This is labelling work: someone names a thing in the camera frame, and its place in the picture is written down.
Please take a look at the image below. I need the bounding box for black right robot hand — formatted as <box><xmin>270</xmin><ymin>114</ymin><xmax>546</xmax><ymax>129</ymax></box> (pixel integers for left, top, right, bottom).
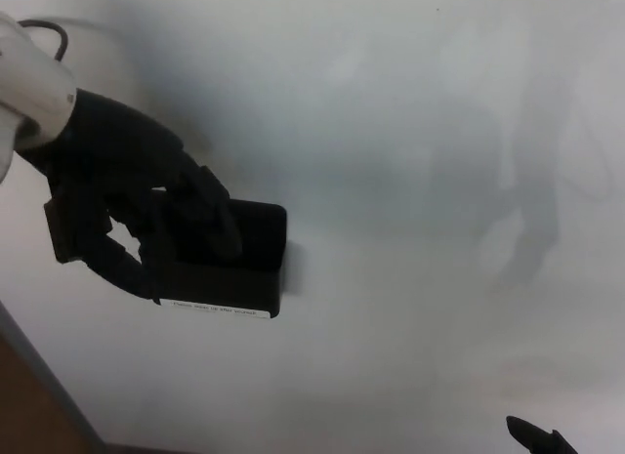
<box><xmin>505</xmin><ymin>415</ymin><xmax>580</xmax><ymax>454</ymax></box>

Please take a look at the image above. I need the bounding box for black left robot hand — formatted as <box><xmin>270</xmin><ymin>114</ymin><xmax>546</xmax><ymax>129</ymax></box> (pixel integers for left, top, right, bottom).
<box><xmin>14</xmin><ymin>87</ymin><xmax>245</xmax><ymax>304</ymax></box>

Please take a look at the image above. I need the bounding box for black magnetic marker holder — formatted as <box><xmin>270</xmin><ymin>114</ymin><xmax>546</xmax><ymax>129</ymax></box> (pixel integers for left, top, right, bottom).
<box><xmin>149</xmin><ymin>187</ymin><xmax>288</xmax><ymax>322</ymax></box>

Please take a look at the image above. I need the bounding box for white magnetic whiteboard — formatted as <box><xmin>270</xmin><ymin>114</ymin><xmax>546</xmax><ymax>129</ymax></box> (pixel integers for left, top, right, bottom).
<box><xmin>0</xmin><ymin>0</ymin><xmax>625</xmax><ymax>454</ymax></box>

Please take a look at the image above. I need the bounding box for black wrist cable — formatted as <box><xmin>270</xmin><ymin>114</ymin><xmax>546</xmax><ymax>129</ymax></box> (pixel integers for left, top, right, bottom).
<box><xmin>17</xmin><ymin>18</ymin><xmax>69</xmax><ymax>62</ymax></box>

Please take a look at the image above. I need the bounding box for grey whiteboard frame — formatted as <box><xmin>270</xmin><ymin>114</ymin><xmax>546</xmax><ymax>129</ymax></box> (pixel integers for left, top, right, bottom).
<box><xmin>0</xmin><ymin>300</ymin><xmax>107</xmax><ymax>454</ymax></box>

